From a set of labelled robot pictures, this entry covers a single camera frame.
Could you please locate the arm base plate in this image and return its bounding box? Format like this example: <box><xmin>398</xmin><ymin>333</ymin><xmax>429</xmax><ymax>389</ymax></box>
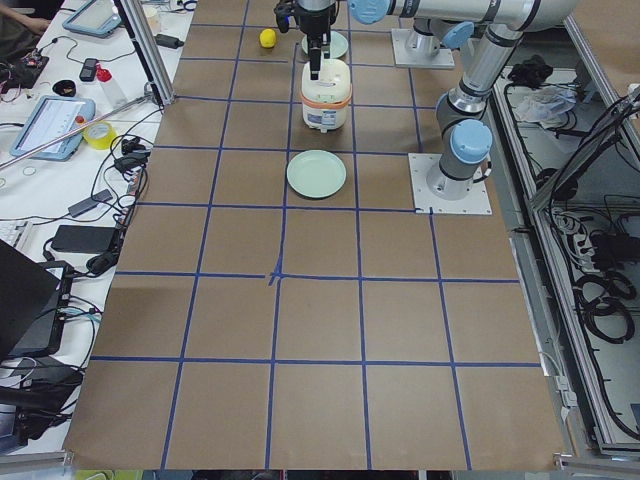
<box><xmin>391</xmin><ymin>29</ymin><xmax>455</xmax><ymax>70</ymax></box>
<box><xmin>408</xmin><ymin>153</ymin><xmax>492</xmax><ymax>215</ymax></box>

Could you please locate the orange rice cooker handle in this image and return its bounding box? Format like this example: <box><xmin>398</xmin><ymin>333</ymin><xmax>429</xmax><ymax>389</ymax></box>
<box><xmin>300</xmin><ymin>91</ymin><xmax>352</xmax><ymax>110</ymax></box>

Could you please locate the white rice cooker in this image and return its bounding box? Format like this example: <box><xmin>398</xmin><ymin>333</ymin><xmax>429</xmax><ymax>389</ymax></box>
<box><xmin>300</xmin><ymin>59</ymin><xmax>352</xmax><ymax>133</ymax></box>

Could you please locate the black power adapter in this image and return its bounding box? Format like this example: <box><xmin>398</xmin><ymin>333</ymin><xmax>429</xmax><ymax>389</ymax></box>
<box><xmin>51</xmin><ymin>225</ymin><xmax>117</xmax><ymax>254</ymax></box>

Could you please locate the black laptop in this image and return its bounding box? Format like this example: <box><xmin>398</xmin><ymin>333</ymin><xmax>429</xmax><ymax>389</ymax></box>
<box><xmin>1</xmin><ymin>242</ymin><xmax>72</xmax><ymax>360</ymax></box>

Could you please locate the green plate opposite side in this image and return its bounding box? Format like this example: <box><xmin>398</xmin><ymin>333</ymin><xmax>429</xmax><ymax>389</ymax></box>
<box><xmin>286</xmin><ymin>150</ymin><xmax>347</xmax><ymax>199</ymax></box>

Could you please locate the blue tablet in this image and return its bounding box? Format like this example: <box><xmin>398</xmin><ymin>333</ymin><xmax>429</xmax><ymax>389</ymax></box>
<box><xmin>10</xmin><ymin>95</ymin><xmax>96</xmax><ymax>161</ymax></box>
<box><xmin>62</xmin><ymin>0</ymin><xmax>121</xmax><ymax>38</ymax></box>

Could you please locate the yellow lemon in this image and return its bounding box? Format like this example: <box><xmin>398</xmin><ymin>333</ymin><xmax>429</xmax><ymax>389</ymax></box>
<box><xmin>259</xmin><ymin>28</ymin><xmax>277</xmax><ymax>49</ymax></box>

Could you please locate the aluminium frame post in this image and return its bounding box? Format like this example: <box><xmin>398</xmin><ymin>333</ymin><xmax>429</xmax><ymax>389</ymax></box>
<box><xmin>114</xmin><ymin>0</ymin><xmax>175</xmax><ymax>107</ymax></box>

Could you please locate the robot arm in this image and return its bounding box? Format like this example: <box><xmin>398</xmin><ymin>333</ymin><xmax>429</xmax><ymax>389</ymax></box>
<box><xmin>274</xmin><ymin>0</ymin><xmax>577</xmax><ymax>80</ymax></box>
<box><xmin>427</xmin><ymin>23</ymin><xmax>523</xmax><ymax>201</ymax></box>

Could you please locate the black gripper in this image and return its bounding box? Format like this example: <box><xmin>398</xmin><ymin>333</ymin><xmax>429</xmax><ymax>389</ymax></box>
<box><xmin>274</xmin><ymin>0</ymin><xmax>336</xmax><ymax>81</ymax></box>

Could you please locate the blue tablet near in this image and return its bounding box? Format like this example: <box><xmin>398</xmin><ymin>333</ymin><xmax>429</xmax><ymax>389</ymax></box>
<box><xmin>10</xmin><ymin>95</ymin><xmax>96</xmax><ymax>161</ymax></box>

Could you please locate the green plate near lemon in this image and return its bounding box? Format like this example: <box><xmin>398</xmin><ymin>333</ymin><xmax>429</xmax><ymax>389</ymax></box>
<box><xmin>301</xmin><ymin>31</ymin><xmax>349</xmax><ymax>59</ymax></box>

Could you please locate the blue tablet far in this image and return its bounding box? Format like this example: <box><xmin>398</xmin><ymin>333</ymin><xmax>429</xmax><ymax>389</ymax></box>
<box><xmin>62</xmin><ymin>0</ymin><xmax>121</xmax><ymax>38</ymax></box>

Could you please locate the yellow tape roll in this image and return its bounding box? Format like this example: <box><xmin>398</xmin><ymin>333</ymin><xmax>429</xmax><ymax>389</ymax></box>
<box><xmin>82</xmin><ymin>121</ymin><xmax>117</xmax><ymax>150</ymax></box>

